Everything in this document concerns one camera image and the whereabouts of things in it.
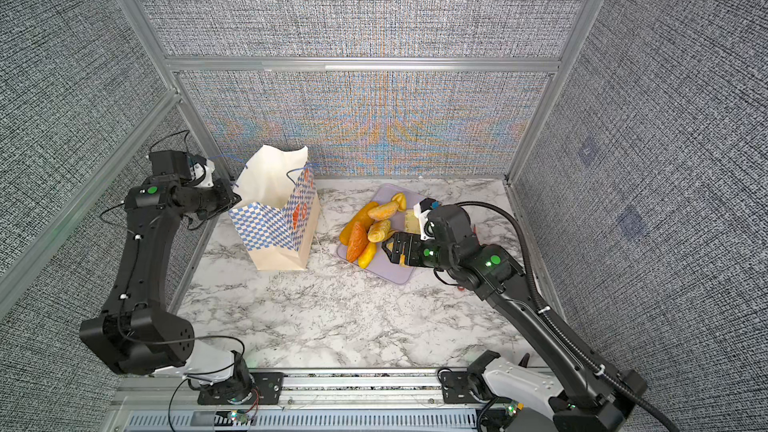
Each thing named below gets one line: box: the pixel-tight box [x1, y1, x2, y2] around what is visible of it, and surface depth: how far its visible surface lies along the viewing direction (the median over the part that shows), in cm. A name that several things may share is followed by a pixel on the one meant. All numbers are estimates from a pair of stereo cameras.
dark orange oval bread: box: [346, 221, 368, 263], surface depth 92 cm
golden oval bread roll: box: [367, 201, 399, 221], surface depth 102 cm
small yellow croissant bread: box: [391, 192, 407, 212], surface depth 106 cm
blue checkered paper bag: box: [229, 145, 321, 271], surface depth 84 cm
